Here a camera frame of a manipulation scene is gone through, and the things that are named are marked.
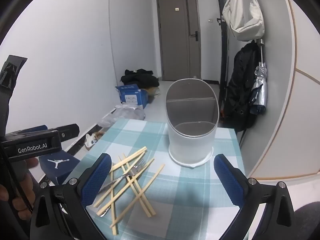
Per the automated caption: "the blue stool white logo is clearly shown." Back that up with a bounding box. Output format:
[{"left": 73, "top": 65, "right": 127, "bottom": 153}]
[{"left": 39, "top": 150, "right": 81, "bottom": 186}]

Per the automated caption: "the person's left hand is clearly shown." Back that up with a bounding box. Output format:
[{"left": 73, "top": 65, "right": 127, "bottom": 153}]
[{"left": 0, "top": 156, "right": 40, "bottom": 212}]

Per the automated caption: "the white grey utensil holder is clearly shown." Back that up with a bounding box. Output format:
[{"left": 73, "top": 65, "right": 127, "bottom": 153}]
[{"left": 165, "top": 79, "right": 220, "bottom": 167}]

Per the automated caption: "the white shoulder bag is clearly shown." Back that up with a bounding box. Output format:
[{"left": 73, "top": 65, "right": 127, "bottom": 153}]
[{"left": 222, "top": 0, "right": 265, "bottom": 42}]

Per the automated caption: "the black vertical frame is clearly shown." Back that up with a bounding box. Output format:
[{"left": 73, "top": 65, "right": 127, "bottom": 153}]
[{"left": 215, "top": 0, "right": 230, "bottom": 120}]

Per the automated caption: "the bunch of wooden chopsticks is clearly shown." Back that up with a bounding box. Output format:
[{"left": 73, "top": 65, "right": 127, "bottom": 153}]
[{"left": 94, "top": 147, "right": 166, "bottom": 236}]

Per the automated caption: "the silver metal fork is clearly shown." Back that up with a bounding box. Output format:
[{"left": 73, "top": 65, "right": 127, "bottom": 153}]
[{"left": 98, "top": 158, "right": 147, "bottom": 194}]

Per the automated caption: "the pile of black clothes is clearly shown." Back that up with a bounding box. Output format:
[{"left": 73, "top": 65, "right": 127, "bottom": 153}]
[{"left": 121, "top": 69, "right": 160, "bottom": 88}]

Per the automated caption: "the white plush slipper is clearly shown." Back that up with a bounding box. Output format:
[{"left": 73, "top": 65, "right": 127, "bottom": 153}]
[{"left": 85, "top": 133, "right": 98, "bottom": 150}]

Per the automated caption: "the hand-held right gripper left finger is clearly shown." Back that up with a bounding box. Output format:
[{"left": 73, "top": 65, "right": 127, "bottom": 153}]
[{"left": 30, "top": 152, "right": 113, "bottom": 240}]

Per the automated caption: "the clear plastic bag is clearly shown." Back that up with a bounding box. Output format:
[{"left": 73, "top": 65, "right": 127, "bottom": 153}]
[{"left": 99, "top": 105, "right": 146, "bottom": 130}]

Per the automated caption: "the black jacket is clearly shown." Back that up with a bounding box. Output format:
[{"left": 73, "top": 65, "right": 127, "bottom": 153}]
[{"left": 222, "top": 41, "right": 262, "bottom": 133}]

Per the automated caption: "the brown door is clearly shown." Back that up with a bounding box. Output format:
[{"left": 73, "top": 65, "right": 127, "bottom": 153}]
[{"left": 156, "top": 0, "right": 202, "bottom": 82}]

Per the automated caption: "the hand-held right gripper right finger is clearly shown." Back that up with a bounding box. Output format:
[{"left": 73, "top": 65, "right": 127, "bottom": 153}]
[{"left": 213, "top": 154, "right": 295, "bottom": 240}]

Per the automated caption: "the blue cardboard box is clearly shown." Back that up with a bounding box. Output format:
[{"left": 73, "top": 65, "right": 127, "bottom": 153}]
[{"left": 115, "top": 84, "right": 148, "bottom": 109}]

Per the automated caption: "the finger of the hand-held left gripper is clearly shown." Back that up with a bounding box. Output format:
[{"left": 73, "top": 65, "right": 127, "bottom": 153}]
[
  {"left": 54, "top": 124, "right": 80, "bottom": 143},
  {"left": 15, "top": 124, "right": 48, "bottom": 133}
]

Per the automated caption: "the silver folding umbrella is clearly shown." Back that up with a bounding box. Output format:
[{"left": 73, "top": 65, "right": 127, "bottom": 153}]
[{"left": 249, "top": 39, "right": 268, "bottom": 115}]

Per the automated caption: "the brown cardboard box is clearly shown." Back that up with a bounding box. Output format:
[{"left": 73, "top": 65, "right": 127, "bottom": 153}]
[{"left": 146, "top": 86, "right": 161, "bottom": 97}]

